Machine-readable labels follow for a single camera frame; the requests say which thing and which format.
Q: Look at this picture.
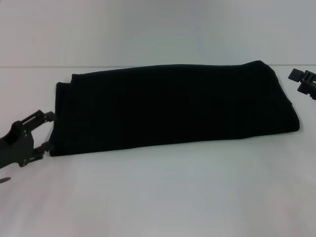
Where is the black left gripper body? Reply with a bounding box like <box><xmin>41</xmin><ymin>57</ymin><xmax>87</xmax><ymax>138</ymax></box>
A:
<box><xmin>0</xmin><ymin>120</ymin><xmax>38</xmax><ymax>171</ymax></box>

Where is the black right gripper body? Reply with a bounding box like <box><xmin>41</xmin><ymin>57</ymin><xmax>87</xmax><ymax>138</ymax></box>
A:
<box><xmin>297</xmin><ymin>74</ymin><xmax>316</xmax><ymax>101</ymax></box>

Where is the black FREE print t-shirt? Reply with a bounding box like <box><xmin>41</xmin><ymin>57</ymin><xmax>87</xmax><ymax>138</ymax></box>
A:
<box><xmin>49</xmin><ymin>60</ymin><xmax>301</xmax><ymax>158</ymax></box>

